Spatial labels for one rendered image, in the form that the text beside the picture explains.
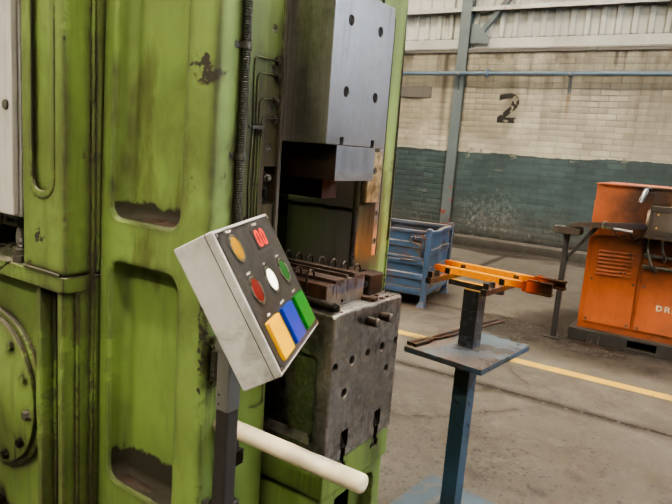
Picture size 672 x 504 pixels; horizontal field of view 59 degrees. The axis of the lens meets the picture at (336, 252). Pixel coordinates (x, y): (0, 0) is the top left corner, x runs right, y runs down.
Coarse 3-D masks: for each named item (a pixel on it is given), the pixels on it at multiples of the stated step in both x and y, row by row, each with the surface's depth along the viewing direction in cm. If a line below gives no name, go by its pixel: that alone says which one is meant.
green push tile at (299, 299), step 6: (294, 294) 130; (300, 294) 131; (294, 300) 126; (300, 300) 129; (306, 300) 133; (300, 306) 127; (306, 306) 131; (300, 312) 127; (306, 312) 129; (312, 312) 133; (306, 318) 128; (312, 318) 132; (306, 324) 127
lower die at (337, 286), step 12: (300, 264) 183; (300, 276) 176; (312, 276) 173; (324, 276) 173; (336, 276) 175; (360, 276) 180; (312, 288) 168; (324, 288) 166; (336, 288) 170; (348, 288) 175; (360, 288) 181; (336, 300) 171; (348, 300) 176
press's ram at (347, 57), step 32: (320, 0) 151; (352, 0) 154; (320, 32) 152; (352, 32) 156; (384, 32) 169; (288, 64) 159; (320, 64) 153; (352, 64) 159; (384, 64) 172; (288, 96) 160; (320, 96) 154; (352, 96) 161; (384, 96) 175; (288, 128) 161; (320, 128) 155; (352, 128) 164; (384, 128) 178
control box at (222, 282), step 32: (256, 224) 126; (192, 256) 104; (224, 256) 103; (256, 256) 117; (192, 288) 105; (224, 288) 104; (288, 288) 127; (224, 320) 104; (256, 320) 104; (224, 352) 106; (256, 352) 104; (256, 384) 105
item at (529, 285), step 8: (440, 264) 222; (456, 272) 216; (464, 272) 214; (472, 272) 212; (480, 272) 212; (488, 280) 209; (496, 280) 207; (512, 280) 203; (520, 280) 203; (528, 280) 200; (536, 280) 200; (528, 288) 201; (536, 288) 199; (544, 288) 197; (552, 288) 196; (544, 296) 197; (552, 296) 198
